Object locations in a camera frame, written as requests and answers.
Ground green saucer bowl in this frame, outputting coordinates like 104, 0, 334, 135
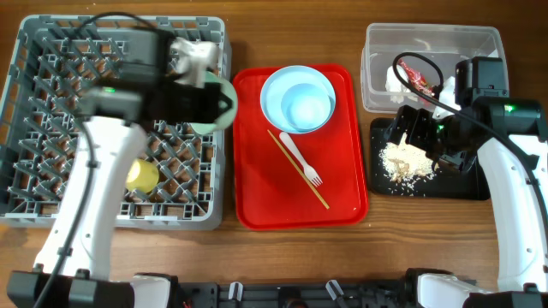
190, 72, 238, 135

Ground rice food scraps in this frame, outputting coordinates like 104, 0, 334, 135
380, 133, 439, 192

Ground red snack wrapper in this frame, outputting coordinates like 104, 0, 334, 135
397, 59, 433, 95

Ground yellow plastic cup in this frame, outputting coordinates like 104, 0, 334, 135
125, 159, 159, 193

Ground small light blue bowl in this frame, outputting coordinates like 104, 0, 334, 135
281, 83, 331, 133

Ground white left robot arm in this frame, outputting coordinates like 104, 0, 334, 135
7, 27, 236, 307

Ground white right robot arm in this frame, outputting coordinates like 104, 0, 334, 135
384, 56, 547, 307

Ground black waste tray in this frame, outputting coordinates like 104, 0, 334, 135
368, 118, 490, 200

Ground grey dishwasher rack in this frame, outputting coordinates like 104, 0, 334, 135
1, 15, 231, 230

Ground large light blue plate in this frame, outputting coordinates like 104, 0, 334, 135
260, 65, 336, 134

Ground crumpled white napkin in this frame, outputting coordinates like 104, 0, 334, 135
385, 65, 409, 104

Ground clear plastic bin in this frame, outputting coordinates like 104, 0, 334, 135
360, 23, 506, 114

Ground red plastic tray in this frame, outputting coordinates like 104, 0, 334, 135
233, 64, 369, 230

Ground wooden chopstick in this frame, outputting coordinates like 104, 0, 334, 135
266, 129, 330, 210

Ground white plastic fork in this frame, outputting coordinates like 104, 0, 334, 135
279, 132, 323, 187

